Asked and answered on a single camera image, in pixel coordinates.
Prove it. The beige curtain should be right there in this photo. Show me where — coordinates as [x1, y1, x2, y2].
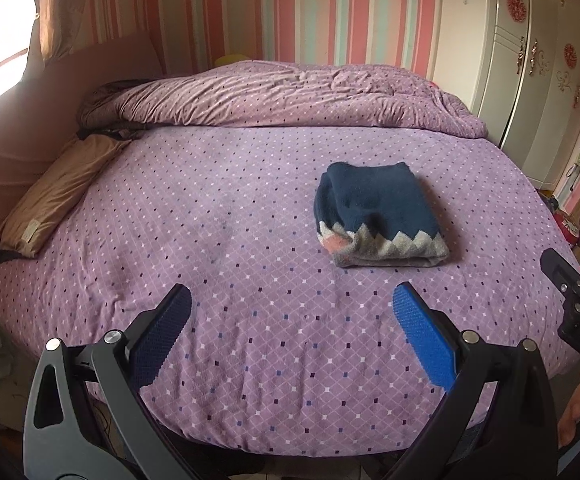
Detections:
[24, 0, 85, 62]

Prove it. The navy diamond-pattern knit sweater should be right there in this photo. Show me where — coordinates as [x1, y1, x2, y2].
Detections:
[312, 161, 450, 269]

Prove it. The pink padded headboard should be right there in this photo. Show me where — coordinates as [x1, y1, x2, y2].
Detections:
[0, 32, 169, 301]

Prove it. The person's right hand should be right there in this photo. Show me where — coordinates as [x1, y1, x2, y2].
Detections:
[557, 363, 580, 449]

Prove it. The purple dotted quilt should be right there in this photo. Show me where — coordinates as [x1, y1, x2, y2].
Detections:
[79, 60, 489, 141]

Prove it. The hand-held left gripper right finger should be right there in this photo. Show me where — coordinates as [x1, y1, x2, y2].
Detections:
[387, 281, 558, 480]

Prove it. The bed with purple dotted sheet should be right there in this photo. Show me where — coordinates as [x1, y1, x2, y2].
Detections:
[0, 60, 578, 461]

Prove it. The red printed bag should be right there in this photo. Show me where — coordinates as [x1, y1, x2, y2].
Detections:
[554, 211, 579, 247]

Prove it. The dark brown blanket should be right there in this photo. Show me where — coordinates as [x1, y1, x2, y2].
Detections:
[76, 81, 147, 142]

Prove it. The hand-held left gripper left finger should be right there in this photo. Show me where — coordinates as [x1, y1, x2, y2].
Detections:
[22, 284, 193, 480]

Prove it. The white wardrobe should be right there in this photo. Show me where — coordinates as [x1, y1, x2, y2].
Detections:
[432, 0, 580, 192]

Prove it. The tan pillow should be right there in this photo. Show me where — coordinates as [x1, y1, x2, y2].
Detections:
[0, 132, 134, 262]

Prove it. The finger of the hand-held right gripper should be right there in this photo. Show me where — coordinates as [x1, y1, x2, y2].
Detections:
[540, 248, 580, 296]

